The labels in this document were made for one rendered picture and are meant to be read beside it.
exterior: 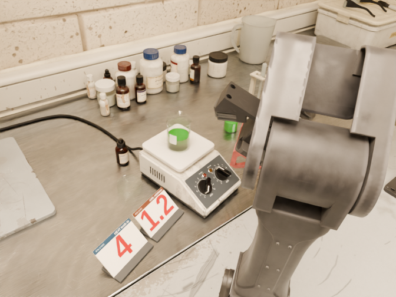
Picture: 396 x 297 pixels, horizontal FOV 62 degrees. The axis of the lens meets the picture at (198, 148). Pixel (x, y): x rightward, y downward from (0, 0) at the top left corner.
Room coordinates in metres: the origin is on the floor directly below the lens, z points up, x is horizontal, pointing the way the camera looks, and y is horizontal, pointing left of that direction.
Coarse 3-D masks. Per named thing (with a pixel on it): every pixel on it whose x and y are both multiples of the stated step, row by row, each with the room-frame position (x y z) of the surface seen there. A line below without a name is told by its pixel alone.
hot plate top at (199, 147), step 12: (192, 132) 0.62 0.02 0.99; (144, 144) 0.56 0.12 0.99; (156, 144) 0.56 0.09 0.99; (192, 144) 0.57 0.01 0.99; (204, 144) 0.57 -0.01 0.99; (156, 156) 0.52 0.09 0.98; (168, 156) 0.52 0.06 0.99; (180, 156) 0.53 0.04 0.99; (192, 156) 0.53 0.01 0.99; (180, 168) 0.49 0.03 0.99
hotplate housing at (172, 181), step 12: (144, 156) 0.54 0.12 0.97; (204, 156) 0.55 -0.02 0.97; (216, 156) 0.56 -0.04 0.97; (144, 168) 0.54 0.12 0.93; (156, 168) 0.52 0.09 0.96; (168, 168) 0.51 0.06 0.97; (192, 168) 0.51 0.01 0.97; (156, 180) 0.52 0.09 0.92; (168, 180) 0.50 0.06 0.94; (180, 180) 0.48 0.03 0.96; (168, 192) 0.50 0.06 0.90; (180, 192) 0.47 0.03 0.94; (192, 192) 0.46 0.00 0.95; (228, 192) 0.50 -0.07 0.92; (192, 204) 0.45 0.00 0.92; (216, 204) 0.46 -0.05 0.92; (204, 216) 0.44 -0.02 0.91
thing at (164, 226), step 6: (174, 204) 0.46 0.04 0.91; (174, 210) 0.45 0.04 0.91; (180, 210) 0.45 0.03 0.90; (168, 216) 0.43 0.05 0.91; (174, 216) 0.44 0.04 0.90; (180, 216) 0.44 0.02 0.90; (138, 222) 0.39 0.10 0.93; (162, 222) 0.42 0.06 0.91; (168, 222) 0.42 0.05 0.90; (174, 222) 0.42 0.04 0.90; (144, 228) 0.39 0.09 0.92; (156, 228) 0.40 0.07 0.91; (162, 228) 0.40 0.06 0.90; (168, 228) 0.40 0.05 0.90; (144, 234) 0.39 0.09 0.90; (150, 234) 0.39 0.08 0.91; (156, 234) 0.39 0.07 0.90; (162, 234) 0.39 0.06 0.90; (156, 240) 0.37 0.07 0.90
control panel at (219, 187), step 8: (216, 160) 0.55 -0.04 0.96; (224, 160) 0.56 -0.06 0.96; (208, 168) 0.53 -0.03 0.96; (192, 176) 0.49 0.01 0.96; (200, 176) 0.50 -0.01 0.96; (208, 176) 0.51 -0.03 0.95; (232, 176) 0.53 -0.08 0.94; (192, 184) 0.48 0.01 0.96; (216, 184) 0.50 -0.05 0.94; (224, 184) 0.50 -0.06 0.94; (232, 184) 0.51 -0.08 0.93; (200, 192) 0.47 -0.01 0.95; (216, 192) 0.48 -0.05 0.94; (224, 192) 0.49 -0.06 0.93; (200, 200) 0.45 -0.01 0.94; (208, 200) 0.46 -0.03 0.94
